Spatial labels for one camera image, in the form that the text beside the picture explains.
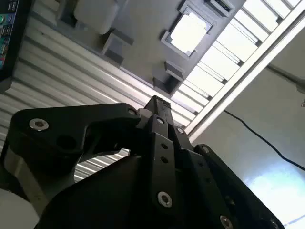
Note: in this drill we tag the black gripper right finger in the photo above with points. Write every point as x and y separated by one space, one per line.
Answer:
214 181

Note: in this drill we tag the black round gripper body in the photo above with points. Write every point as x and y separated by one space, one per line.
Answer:
107 202

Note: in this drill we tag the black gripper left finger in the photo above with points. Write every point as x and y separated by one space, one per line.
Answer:
59 124

